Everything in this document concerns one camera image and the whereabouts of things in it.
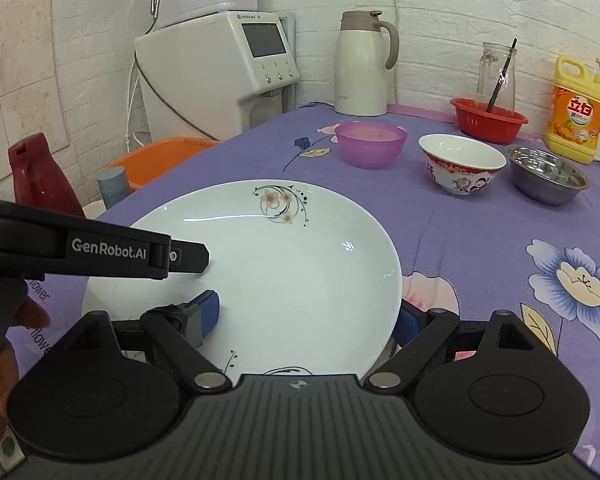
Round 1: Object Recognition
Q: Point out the grey blue cup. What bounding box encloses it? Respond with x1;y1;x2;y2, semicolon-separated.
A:
95;166;132;209

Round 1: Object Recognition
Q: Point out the black stirring stick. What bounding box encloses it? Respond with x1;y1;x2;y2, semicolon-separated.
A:
484;37;519;114

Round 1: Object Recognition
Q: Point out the red patterned ceramic bowl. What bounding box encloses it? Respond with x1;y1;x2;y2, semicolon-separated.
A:
418;133;507;196

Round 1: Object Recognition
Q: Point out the yellow detergent bottle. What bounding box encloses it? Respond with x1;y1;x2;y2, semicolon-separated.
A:
544;55;600;165

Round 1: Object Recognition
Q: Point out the white water dispenser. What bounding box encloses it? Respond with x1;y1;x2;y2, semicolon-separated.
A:
134;12;300;142

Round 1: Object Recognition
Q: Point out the orange plastic basin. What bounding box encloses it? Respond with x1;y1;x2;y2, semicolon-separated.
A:
107;136;218;191

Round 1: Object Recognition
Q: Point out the stainless steel bowl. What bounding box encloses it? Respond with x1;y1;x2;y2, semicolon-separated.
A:
505;144;590;207

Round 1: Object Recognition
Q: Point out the purple plastic bowl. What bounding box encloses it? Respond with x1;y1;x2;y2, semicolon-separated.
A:
335;122;407;169

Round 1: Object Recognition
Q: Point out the large white floral plate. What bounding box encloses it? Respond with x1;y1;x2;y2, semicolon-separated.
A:
82;180;402;379

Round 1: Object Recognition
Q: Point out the purple floral tablecloth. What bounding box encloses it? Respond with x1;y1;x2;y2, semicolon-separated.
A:
4;101;600;480

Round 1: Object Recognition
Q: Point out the red plastic basket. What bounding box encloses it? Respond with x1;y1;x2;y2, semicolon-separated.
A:
451;98;529;144

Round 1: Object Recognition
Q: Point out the white thermos jug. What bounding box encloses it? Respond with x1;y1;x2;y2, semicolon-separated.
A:
334;10;400;117

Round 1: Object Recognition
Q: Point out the red bottle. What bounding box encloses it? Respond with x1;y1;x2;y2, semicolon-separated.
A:
8;132;84;218

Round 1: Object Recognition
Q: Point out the glass pitcher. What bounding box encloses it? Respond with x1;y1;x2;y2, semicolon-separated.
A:
476;41;518;111

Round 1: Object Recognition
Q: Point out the person left hand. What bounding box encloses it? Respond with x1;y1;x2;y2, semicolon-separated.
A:
0;297;50;440

